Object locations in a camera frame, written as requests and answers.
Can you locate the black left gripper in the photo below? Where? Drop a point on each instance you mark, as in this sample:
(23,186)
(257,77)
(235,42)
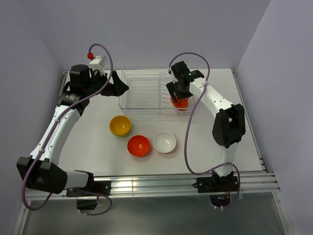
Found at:
(116,89)

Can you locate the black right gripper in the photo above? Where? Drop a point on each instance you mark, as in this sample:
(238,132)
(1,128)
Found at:
(171,88)

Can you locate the orange bowl carried to rack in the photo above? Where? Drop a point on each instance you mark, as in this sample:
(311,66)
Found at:
(181,104)

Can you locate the orange bowl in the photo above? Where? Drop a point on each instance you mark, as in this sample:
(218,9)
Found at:
(138,146)

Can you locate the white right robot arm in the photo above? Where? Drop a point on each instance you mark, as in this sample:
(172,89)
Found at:
(229,119)

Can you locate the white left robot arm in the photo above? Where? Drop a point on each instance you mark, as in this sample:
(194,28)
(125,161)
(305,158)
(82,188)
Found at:
(40,170)

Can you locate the white bowl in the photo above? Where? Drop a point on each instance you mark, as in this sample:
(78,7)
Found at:
(164,142)

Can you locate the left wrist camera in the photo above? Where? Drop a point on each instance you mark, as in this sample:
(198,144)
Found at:
(97,63)

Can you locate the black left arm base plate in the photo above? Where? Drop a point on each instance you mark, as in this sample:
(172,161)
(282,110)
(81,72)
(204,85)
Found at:
(99,187)

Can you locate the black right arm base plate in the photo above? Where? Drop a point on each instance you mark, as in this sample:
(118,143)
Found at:
(212,185)

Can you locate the aluminium table edge rail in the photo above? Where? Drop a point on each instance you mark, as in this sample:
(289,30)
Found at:
(181,185)

